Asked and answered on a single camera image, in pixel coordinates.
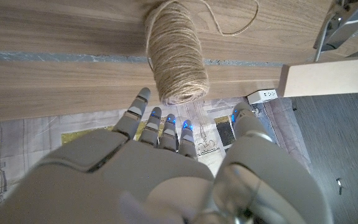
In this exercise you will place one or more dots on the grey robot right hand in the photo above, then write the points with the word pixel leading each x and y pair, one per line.
pixel 135 180

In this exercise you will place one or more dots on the jute twine spool with thread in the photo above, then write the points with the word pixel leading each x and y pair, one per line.
pixel 176 56

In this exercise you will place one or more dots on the wooden hanger with metal clips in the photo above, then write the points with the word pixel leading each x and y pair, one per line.
pixel 322 77

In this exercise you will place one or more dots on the white power strip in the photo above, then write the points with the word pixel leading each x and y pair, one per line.
pixel 261 96

